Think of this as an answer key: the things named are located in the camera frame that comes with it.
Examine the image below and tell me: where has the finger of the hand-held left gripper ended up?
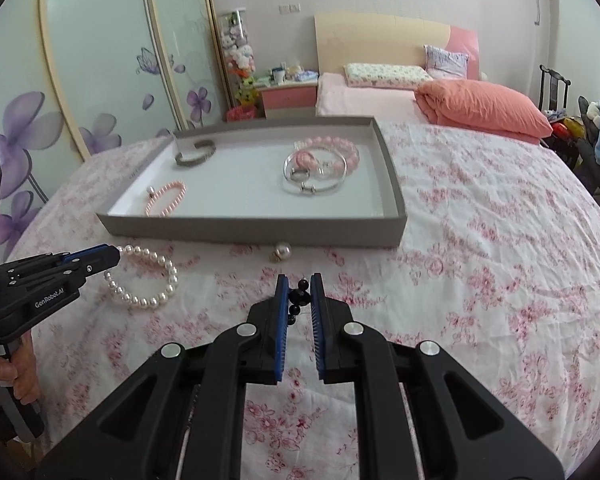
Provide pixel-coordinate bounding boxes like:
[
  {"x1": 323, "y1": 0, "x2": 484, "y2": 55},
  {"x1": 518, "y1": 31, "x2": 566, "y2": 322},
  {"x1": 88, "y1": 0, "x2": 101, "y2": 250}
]
[
  {"x1": 7, "y1": 246, "x2": 121, "y2": 288},
  {"x1": 0, "y1": 244, "x2": 112, "y2": 273}
]

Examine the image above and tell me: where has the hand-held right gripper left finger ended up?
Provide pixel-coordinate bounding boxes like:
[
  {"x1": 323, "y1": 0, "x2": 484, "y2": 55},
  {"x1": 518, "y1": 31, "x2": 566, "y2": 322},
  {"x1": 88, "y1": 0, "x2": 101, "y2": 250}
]
[{"x1": 35, "y1": 274, "x2": 289, "y2": 480}]

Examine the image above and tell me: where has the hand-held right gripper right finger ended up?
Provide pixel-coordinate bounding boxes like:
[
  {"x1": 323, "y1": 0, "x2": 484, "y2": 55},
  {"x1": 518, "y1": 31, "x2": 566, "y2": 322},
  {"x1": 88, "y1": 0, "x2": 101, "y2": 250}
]
[{"x1": 311, "y1": 274, "x2": 566, "y2": 480}]

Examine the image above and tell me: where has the black bead bracelet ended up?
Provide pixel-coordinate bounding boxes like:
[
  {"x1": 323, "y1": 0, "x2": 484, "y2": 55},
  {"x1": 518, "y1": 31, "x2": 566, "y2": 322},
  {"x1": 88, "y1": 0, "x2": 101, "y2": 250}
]
[{"x1": 287, "y1": 280, "x2": 311, "y2": 326}]

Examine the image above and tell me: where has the white pearl bracelet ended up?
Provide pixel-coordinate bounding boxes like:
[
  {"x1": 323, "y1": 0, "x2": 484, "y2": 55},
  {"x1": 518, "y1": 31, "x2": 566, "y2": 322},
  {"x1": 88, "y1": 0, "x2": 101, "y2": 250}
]
[{"x1": 102, "y1": 244, "x2": 180, "y2": 311}]

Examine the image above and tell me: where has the pink pearl bracelet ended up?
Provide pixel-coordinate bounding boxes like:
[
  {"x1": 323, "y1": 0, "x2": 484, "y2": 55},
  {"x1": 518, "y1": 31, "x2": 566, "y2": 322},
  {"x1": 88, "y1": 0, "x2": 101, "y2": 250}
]
[{"x1": 145, "y1": 181, "x2": 188, "y2": 218}]

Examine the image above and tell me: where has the silver cuff bracelet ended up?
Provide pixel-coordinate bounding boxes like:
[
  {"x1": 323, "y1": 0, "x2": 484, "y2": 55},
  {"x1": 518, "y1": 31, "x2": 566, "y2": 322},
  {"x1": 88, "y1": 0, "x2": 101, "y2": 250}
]
[{"x1": 174, "y1": 140, "x2": 217, "y2": 169}]

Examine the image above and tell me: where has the thin silver bangle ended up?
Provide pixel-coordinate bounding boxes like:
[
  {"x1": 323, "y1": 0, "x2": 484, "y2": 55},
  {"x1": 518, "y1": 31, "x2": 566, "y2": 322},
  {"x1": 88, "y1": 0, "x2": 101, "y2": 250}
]
[
  {"x1": 287, "y1": 152, "x2": 346, "y2": 182},
  {"x1": 282, "y1": 147, "x2": 354, "y2": 196}
]

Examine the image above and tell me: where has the grey cardboard tray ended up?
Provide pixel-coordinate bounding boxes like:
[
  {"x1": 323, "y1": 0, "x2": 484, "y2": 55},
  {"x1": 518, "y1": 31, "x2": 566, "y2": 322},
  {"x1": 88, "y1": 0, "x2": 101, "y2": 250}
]
[{"x1": 96, "y1": 116, "x2": 409, "y2": 249}]

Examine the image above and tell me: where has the large pink bead bracelet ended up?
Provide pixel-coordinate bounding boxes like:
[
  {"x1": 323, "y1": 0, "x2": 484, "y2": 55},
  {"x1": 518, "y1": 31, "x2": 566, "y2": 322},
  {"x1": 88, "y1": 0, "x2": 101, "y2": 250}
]
[{"x1": 294, "y1": 137, "x2": 360, "y2": 179}]

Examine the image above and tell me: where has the person's left hand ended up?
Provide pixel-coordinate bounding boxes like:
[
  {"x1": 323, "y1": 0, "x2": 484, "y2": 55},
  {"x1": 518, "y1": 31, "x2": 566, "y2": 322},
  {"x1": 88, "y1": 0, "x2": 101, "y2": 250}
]
[{"x1": 0, "y1": 332, "x2": 42, "y2": 407}]

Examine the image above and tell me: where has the pink floral bedsheet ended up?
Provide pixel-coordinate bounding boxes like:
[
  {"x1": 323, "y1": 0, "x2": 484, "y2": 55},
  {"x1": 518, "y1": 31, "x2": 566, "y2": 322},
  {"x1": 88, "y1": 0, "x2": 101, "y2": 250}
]
[{"x1": 10, "y1": 119, "x2": 600, "y2": 480}]

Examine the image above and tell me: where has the flower print sliding wardrobe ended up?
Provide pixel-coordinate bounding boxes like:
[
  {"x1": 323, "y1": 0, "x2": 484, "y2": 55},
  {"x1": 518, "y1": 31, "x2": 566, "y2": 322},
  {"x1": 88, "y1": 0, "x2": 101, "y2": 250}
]
[{"x1": 0, "y1": 0, "x2": 227, "y2": 261}]

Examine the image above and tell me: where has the yellow plush toy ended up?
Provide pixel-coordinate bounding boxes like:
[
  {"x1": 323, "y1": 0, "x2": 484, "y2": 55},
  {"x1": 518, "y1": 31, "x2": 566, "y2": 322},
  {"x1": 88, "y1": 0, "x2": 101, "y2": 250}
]
[{"x1": 236, "y1": 77, "x2": 260, "y2": 108}]

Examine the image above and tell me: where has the pink white nightstand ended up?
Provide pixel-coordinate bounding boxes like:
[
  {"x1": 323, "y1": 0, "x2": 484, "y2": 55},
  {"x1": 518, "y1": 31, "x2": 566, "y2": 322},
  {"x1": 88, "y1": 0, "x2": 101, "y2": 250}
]
[{"x1": 256, "y1": 84, "x2": 318, "y2": 120}]

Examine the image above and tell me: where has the pink bed mattress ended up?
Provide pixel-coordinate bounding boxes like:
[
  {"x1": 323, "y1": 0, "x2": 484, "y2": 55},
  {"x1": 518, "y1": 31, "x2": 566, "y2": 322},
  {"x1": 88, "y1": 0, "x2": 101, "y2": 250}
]
[{"x1": 315, "y1": 72, "x2": 431, "y2": 124}]

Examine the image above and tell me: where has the clear plush toy tube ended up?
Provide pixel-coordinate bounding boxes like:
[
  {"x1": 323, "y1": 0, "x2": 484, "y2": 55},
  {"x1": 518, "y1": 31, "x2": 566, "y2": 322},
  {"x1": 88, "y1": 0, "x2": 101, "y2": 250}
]
[{"x1": 217, "y1": 9, "x2": 259, "y2": 111}]

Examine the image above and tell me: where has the floral print pillow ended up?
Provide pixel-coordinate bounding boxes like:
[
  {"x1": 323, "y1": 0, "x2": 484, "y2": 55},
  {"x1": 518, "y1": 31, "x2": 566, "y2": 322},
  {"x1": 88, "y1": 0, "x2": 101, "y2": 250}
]
[{"x1": 343, "y1": 62, "x2": 433, "y2": 91}]

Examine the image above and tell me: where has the orange quilt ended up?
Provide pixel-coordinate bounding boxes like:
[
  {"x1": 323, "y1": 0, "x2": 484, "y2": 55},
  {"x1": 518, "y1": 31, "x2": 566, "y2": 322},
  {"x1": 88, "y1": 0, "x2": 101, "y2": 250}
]
[{"x1": 416, "y1": 78, "x2": 554, "y2": 145}]

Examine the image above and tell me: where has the beige pink headboard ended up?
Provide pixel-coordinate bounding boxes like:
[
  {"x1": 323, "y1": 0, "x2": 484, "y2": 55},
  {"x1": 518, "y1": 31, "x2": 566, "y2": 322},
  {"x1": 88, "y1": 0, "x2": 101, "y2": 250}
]
[{"x1": 313, "y1": 13, "x2": 480, "y2": 82}]

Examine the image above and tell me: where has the lilac pillow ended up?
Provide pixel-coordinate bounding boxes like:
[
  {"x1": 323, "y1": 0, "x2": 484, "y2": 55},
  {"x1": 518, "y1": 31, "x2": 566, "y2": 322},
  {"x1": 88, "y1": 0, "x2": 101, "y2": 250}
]
[{"x1": 424, "y1": 44, "x2": 470, "y2": 80}]

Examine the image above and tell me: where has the colourful toy pile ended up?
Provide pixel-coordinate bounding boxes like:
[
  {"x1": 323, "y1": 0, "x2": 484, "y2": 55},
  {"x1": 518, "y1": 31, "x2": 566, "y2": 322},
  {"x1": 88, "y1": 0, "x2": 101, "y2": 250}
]
[{"x1": 547, "y1": 109, "x2": 587, "y2": 141}]

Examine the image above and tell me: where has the dark office chair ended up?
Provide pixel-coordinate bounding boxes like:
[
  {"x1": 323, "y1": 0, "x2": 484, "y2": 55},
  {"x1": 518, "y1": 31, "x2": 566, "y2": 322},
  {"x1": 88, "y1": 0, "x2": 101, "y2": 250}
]
[{"x1": 575, "y1": 96, "x2": 600, "y2": 201}]

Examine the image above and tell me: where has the dark wooden chair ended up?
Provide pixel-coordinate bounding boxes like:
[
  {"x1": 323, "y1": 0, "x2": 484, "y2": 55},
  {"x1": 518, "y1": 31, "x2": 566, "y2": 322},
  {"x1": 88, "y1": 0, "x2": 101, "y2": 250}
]
[{"x1": 538, "y1": 65, "x2": 572, "y2": 113}]

